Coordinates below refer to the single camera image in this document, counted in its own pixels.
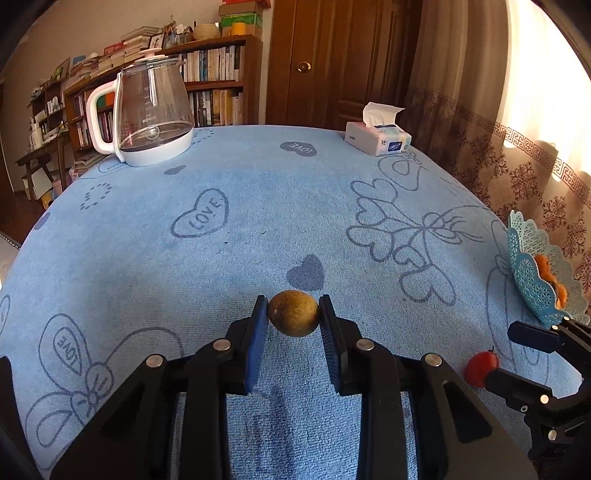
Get white tissue pack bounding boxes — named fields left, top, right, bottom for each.
left=344, top=102, right=413, bottom=157

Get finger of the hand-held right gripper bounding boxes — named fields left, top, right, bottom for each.
left=507, top=318, right=591, bottom=370
left=483, top=367, right=556, bottom=422

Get tan round fruit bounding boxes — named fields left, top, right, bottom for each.
left=267, top=290, right=321, bottom=337

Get brown patterned curtain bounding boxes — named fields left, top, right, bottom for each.
left=406, top=0, right=591, bottom=259

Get dark wooden side shelf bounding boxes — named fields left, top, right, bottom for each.
left=16, top=78, right=75, bottom=201

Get light blue lattice basket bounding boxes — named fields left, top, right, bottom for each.
left=507, top=210, right=591, bottom=329

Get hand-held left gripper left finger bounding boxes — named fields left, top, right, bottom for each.
left=50, top=295, right=270, bottom=480

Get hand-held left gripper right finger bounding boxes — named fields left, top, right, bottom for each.
left=318, top=294, right=539, bottom=480

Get red tomato with stem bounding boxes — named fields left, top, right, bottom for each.
left=464, top=348, right=501, bottom=389

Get glass kettle white handle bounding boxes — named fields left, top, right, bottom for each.
left=86, top=47, right=195, bottom=168

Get wooden bookshelf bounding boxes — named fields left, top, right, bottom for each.
left=62, top=34, right=264, bottom=160

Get brown wooden door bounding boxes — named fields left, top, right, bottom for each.
left=265, top=0, right=423, bottom=132

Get green box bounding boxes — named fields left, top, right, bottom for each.
left=220, top=13, right=263, bottom=28

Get rows of books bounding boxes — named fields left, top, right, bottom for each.
left=65, top=25, right=245, bottom=148

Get grey upholstered seat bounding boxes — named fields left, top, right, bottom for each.
left=0, top=231, right=21, bottom=283

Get large orange mandarin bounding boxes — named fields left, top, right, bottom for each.
left=534, top=254, right=557, bottom=283

